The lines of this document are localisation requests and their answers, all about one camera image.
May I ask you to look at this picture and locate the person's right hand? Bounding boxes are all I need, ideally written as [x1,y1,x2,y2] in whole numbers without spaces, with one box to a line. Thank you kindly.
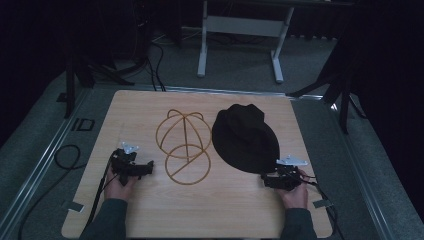
[275,168,310,211]

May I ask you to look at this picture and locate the black cables at back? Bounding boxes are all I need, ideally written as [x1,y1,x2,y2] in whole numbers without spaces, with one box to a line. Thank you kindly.
[145,39,168,93]

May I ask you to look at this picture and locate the grey tape strip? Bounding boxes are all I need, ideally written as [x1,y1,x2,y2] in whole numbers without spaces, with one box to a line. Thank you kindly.
[65,200,85,213]
[312,198,334,210]

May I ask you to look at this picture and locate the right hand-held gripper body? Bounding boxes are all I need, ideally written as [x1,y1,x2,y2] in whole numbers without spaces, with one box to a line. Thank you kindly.
[270,154,310,192]

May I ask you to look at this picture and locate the golden wire hat stand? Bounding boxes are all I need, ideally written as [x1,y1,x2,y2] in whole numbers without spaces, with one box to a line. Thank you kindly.
[155,108,214,186]

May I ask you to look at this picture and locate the person's left hand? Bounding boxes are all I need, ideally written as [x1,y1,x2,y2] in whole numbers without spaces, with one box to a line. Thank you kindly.
[103,168,140,203]

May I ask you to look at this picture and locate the black tripod stand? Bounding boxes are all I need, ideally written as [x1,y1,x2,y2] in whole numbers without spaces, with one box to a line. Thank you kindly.
[55,39,136,120]
[287,49,368,136]

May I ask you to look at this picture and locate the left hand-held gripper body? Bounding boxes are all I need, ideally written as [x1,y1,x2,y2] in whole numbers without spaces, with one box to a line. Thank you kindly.
[110,141,145,187]

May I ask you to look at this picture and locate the black bucket hat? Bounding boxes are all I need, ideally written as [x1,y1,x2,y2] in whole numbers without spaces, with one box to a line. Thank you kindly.
[211,103,281,175]

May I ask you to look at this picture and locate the white desk frame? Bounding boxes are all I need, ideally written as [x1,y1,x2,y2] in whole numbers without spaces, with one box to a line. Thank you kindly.
[196,0,296,85]

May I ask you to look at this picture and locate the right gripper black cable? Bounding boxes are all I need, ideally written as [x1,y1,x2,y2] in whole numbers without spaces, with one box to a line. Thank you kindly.
[298,170,346,240]

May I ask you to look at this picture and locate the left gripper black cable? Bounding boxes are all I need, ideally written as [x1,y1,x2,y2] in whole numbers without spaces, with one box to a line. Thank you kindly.
[83,150,120,232]

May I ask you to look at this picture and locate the black floor cable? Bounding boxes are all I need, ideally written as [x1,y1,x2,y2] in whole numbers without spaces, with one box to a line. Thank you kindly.
[17,143,88,240]

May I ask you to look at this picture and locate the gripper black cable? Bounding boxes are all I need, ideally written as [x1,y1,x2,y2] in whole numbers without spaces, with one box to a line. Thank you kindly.
[298,170,346,240]
[83,150,120,232]

